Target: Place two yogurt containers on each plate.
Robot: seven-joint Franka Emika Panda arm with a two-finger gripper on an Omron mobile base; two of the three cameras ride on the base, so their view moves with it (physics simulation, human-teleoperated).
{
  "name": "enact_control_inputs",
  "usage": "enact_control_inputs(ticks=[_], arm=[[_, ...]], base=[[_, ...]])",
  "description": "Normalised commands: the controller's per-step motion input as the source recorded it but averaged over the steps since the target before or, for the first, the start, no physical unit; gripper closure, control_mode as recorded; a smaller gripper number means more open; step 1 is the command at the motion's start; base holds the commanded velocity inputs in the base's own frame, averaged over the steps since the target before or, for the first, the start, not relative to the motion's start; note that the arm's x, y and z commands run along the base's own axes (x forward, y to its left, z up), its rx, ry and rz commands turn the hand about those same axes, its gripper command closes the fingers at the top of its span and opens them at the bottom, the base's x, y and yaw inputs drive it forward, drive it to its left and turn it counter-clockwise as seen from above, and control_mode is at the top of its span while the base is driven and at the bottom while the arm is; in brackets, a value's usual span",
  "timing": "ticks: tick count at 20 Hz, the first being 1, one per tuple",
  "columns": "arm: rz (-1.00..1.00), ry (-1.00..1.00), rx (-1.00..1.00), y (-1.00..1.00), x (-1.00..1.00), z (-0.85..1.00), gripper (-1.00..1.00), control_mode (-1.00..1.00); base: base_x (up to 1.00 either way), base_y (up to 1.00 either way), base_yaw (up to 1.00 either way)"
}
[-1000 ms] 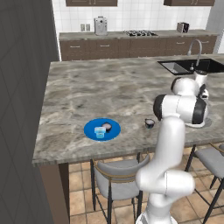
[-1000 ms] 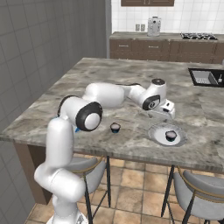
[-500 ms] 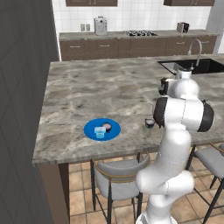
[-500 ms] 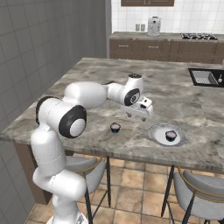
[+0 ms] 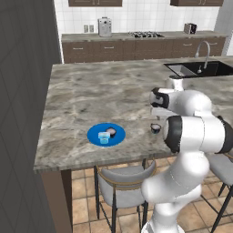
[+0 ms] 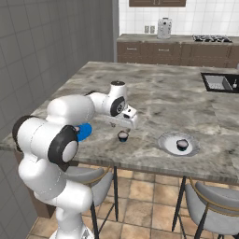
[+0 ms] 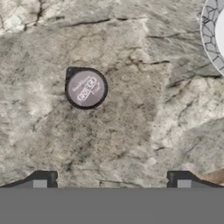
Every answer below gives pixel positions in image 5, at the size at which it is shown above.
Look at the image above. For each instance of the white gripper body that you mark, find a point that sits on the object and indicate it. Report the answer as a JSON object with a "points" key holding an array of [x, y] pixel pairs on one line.
{"points": [[158, 112]]}

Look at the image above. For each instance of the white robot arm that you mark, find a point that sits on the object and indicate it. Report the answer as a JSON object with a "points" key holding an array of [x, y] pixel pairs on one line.
{"points": [[188, 170]]}

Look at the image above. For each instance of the dark yogurt container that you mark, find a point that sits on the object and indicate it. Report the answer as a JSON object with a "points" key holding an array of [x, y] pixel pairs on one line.
{"points": [[155, 128], [111, 131]]}

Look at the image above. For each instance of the light blue yogurt container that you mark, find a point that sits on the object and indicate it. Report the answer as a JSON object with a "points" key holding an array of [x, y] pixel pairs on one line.
{"points": [[104, 138]]}

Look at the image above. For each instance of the blue round plate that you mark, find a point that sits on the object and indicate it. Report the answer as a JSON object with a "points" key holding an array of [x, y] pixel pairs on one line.
{"points": [[94, 137]]}

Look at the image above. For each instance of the black sink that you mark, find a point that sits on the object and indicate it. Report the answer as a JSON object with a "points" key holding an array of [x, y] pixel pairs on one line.
{"points": [[197, 69]]}

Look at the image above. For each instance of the brown base cupboard run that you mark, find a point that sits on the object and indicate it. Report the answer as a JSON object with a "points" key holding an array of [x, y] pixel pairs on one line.
{"points": [[121, 50]]}

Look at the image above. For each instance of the black gas hob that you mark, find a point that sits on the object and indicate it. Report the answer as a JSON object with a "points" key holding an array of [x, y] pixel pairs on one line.
{"points": [[145, 35]]}

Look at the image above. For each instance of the grey upholstered chair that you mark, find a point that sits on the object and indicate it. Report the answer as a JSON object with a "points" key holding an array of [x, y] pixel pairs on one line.
{"points": [[223, 168], [124, 185]]}

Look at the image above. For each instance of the silver curved tap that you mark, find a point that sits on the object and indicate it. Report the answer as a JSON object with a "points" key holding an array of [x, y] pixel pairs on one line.
{"points": [[207, 48]]}

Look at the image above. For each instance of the silver toaster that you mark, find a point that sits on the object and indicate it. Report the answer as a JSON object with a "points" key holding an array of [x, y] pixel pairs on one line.
{"points": [[190, 28]]}

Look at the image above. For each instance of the brown kitchen island base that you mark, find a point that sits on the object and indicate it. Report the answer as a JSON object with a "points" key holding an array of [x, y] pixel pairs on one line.
{"points": [[57, 200]]}

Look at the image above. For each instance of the white wall outlet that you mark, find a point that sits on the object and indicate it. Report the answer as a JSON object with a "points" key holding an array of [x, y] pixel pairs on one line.
{"points": [[91, 28], [86, 28]]}

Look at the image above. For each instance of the brown wall cupboard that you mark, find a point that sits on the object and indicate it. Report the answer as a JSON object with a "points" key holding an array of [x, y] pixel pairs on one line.
{"points": [[94, 2], [197, 2]]}

